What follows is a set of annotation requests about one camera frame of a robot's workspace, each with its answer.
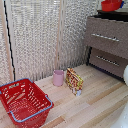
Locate silver drawer handle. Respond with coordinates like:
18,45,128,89
90,32,121,43
95,54,121,68

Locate pink plastic cup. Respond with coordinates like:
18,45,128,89
52,69,65,88

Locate red shopping basket blue handles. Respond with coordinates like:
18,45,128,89
0,77,55,128

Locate beige woven folding screen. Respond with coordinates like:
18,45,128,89
0,0,101,85

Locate orange-red plastic bowl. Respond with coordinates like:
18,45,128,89
100,0,123,13

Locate brown two-drawer dresser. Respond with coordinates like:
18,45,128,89
82,9,128,83

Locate red yellow snack box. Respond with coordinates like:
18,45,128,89
65,67,84,97

